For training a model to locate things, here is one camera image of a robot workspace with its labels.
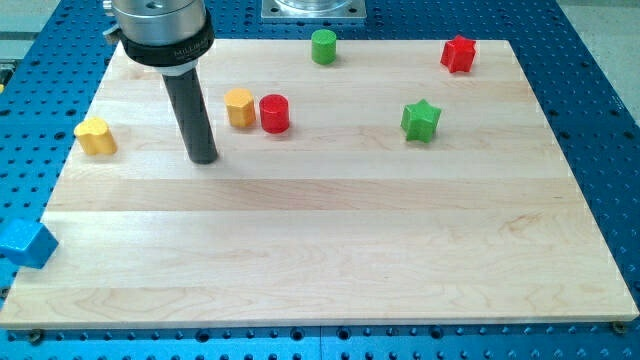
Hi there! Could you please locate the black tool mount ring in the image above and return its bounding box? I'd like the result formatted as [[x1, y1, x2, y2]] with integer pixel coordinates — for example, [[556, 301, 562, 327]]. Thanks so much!
[[119, 10, 215, 68]]

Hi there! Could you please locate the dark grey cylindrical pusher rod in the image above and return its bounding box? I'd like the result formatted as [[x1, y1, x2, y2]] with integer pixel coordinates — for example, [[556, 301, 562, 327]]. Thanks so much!
[[162, 69, 218, 164]]

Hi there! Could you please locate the orange hexagon block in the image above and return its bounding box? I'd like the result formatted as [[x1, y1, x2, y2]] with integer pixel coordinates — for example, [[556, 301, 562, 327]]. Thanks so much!
[[224, 88, 256, 128]]

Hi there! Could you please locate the red cylinder block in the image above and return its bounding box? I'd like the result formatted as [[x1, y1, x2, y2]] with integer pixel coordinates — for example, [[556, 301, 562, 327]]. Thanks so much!
[[259, 94, 290, 134]]

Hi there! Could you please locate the yellow heart block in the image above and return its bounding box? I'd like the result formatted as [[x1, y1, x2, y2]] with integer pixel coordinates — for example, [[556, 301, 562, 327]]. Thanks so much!
[[74, 117, 118, 155]]

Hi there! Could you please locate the blue perforated metal plate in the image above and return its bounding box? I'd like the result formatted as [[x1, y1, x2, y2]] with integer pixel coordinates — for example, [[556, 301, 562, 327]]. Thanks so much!
[[1, 1, 639, 359]]

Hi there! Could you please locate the green cylinder block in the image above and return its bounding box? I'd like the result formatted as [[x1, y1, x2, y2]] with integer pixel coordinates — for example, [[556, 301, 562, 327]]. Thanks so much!
[[311, 29, 337, 65]]

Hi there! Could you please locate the light wooden board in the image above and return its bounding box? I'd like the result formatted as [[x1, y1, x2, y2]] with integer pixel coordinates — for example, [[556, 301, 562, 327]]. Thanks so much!
[[1, 39, 638, 329]]

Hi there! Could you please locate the blue cube block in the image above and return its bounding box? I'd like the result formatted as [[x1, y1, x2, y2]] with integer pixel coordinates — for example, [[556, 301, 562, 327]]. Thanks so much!
[[1, 219, 58, 269]]

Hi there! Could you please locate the green star block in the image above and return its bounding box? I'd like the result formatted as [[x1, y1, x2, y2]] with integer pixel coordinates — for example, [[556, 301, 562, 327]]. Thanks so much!
[[401, 99, 442, 143]]

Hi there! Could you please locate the red star block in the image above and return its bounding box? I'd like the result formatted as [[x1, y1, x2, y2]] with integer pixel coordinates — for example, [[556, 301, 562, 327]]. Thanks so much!
[[440, 35, 476, 73]]

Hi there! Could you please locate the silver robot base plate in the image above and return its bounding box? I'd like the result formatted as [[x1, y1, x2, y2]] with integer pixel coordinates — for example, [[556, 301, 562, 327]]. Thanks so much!
[[261, 0, 367, 20]]

